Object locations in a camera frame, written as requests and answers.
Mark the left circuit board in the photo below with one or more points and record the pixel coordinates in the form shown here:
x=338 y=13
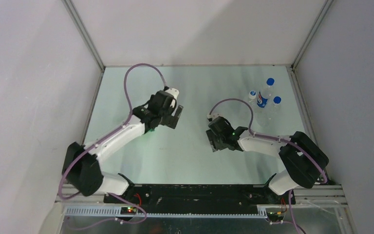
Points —
x=128 y=211

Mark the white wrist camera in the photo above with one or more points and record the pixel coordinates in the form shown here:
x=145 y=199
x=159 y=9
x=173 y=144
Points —
x=174 y=93
x=211 y=117

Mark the circuit board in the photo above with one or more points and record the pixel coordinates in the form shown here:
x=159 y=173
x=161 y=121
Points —
x=275 y=216
x=128 y=211

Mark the clear bottle blue cap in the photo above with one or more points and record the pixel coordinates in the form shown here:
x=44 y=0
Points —
x=266 y=115

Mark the clear bottle white-blue cap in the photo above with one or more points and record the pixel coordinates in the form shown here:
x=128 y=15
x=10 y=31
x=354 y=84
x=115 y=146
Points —
x=251 y=100

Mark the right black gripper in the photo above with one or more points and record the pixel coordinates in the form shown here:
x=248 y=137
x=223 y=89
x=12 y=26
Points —
x=215 y=146

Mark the pepsi bottle blue cap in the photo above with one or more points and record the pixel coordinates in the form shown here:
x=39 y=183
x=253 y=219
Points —
x=265 y=93

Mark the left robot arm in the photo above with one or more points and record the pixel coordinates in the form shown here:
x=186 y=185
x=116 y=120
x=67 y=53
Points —
x=83 y=165

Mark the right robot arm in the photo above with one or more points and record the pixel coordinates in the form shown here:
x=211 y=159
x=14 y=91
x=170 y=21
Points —
x=303 y=160

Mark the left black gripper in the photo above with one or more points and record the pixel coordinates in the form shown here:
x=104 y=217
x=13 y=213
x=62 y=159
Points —
x=173 y=121

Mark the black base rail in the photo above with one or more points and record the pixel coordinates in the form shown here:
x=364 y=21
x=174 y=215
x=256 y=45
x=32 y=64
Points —
x=236 y=199

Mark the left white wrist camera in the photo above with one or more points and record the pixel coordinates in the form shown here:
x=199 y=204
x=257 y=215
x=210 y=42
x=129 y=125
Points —
x=174 y=93

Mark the right circuit board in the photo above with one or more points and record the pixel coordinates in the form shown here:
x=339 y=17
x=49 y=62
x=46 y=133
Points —
x=275 y=216

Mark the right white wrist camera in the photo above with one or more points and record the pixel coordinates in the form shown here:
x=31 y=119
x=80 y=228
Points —
x=211 y=117

